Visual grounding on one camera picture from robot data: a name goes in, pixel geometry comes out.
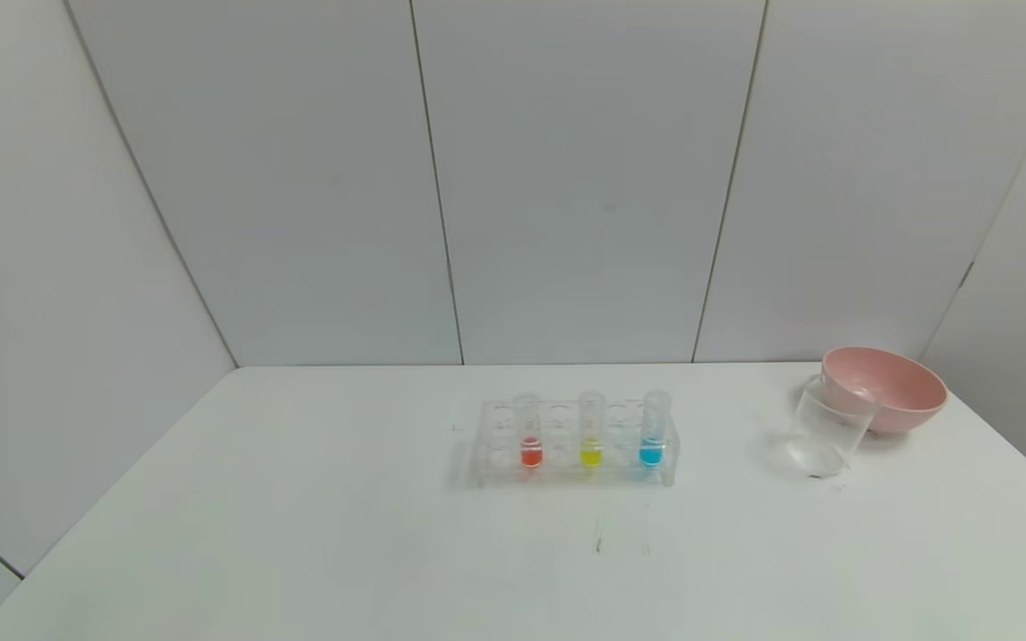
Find blue pigment test tube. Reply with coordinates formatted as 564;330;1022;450
639;390;672;470

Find yellow pigment test tube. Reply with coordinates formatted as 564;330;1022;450
577;390;607;469

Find pink bowl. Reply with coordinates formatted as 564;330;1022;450
821;345;950;435

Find clear acrylic test tube rack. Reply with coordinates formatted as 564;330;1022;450
468;398;681;489

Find red pigment test tube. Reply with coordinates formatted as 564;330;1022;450
514;393;544;470

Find clear glass beaker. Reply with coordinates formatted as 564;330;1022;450
785;374;881;480

